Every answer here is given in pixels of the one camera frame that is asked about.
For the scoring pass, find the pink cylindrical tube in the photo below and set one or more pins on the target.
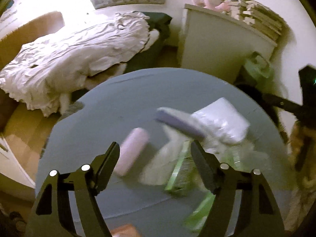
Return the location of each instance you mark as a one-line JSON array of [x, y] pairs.
[[130, 150]]

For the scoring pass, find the green trash bag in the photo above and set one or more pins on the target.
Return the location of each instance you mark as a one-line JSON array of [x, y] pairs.
[[258, 72]]

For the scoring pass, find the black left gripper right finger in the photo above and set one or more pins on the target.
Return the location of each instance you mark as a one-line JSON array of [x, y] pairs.
[[241, 197]]

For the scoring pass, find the wooden bed headboard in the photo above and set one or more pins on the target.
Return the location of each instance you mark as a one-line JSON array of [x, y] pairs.
[[46, 24]]

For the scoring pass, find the dark green bed sheet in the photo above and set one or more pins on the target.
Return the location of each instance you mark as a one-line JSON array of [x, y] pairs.
[[159, 31]]

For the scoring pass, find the white cabinet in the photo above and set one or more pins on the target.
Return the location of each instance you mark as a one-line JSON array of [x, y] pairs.
[[217, 44]]

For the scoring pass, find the pink plush toy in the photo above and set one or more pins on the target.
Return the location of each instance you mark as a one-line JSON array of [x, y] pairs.
[[223, 7]]

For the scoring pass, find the stack of foam mats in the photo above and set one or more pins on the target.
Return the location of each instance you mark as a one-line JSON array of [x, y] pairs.
[[257, 16]]

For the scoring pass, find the white tissue pack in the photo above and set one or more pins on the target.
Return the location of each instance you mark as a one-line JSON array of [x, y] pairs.
[[223, 120]]

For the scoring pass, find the green striped wrapper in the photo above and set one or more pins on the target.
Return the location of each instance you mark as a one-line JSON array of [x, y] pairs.
[[185, 175]]

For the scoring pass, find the right hand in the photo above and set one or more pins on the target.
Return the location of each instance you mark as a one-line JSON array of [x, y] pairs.
[[302, 157]]

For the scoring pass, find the red snack box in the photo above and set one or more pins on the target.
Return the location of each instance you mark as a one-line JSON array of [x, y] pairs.
[[127, 230]]

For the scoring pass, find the white crumpled plastic bag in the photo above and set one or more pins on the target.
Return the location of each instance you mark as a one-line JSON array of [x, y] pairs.
[[173, 165]]

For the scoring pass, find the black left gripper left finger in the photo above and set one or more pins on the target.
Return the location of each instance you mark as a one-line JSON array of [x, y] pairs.
[[66, 203]]

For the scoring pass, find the white rumpled duvet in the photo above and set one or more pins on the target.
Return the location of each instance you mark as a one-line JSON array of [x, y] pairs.
[[55, 65]]

